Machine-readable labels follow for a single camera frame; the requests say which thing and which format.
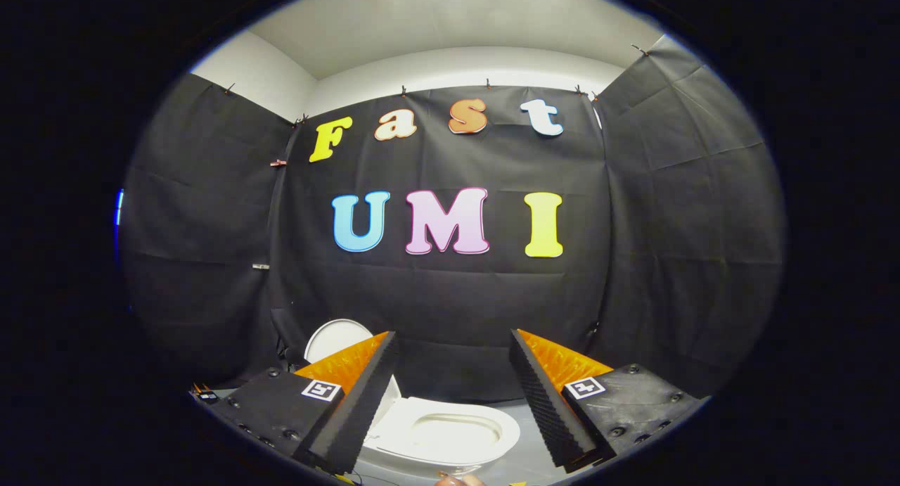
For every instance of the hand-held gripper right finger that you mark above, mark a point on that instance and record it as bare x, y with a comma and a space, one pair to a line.
552, 416

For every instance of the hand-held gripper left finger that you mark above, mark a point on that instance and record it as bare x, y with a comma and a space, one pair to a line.
362, 408

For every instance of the white toilet seat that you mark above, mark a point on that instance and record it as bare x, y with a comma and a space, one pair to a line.
394, 430

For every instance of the black backdrop cloth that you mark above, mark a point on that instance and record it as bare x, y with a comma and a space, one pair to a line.
450, 289

